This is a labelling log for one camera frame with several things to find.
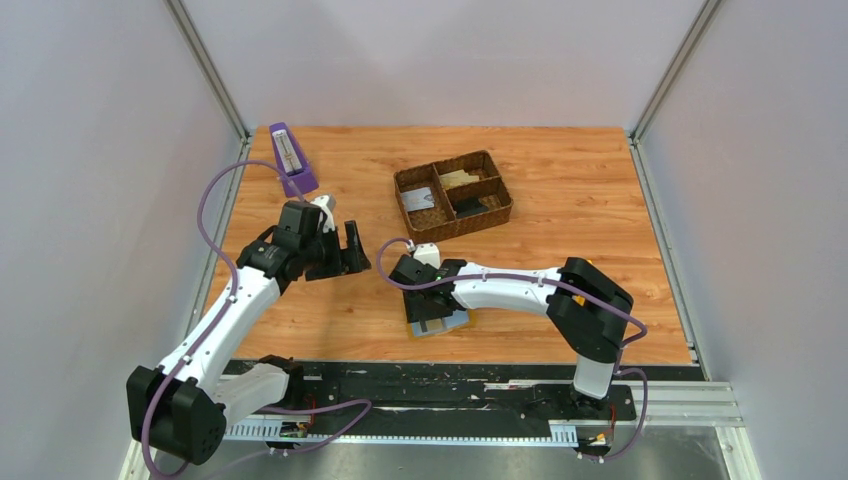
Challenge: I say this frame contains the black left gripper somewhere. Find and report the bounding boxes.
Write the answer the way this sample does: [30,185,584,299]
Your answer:
[300,220,371,281]

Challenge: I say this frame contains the black card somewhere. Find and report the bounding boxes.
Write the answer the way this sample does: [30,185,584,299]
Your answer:
[453,197,489,219]

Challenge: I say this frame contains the gold card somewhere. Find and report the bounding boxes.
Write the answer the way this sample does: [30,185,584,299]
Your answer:
[439,171,466,189]
[457,170,486,186]

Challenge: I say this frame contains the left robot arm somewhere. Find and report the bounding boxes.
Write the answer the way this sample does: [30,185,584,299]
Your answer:
[126,195,371,465]

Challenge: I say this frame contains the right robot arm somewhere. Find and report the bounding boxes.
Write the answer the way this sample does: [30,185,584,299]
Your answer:
[388,254,634,418]

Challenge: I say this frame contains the silver striped card in holder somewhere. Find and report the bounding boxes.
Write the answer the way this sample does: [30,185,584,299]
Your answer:
[409,318,448,337]

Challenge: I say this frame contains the silver card in basket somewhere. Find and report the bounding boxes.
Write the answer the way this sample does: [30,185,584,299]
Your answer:
[400,187,436,213]

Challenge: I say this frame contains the gold card in basket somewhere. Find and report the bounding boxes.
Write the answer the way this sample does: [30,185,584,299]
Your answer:
[439,171,466,189]

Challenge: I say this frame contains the brown wicker divided basket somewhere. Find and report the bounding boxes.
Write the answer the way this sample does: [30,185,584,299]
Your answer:
[393,150,514,243]

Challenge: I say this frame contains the purple metronome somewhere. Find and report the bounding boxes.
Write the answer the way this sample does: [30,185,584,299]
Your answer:
[269,122,319,197]

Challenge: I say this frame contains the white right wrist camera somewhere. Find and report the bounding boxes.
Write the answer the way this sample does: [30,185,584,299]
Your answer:
[411,243,441,269]

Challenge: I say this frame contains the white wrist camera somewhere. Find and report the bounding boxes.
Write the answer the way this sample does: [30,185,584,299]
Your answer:
[411,243,441,269]
[310,194,336,233]

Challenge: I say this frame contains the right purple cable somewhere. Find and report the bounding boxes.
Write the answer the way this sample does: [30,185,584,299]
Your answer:
[375,238,651,464]

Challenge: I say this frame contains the purple cable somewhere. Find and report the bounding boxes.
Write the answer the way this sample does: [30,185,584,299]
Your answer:
[375,238,651,464]
[140,160,374,480]

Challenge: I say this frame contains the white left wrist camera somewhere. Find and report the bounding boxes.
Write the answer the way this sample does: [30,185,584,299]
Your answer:
[310,194,336,233]

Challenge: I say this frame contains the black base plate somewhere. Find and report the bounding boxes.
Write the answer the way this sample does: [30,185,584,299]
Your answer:
[225,357,707,442]

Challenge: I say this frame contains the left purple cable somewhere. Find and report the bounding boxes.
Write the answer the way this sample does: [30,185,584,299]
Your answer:
[140,160,374,480]

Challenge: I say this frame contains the aluminium frame rail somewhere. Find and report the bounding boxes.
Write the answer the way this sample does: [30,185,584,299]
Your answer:
[127,360,761,479]

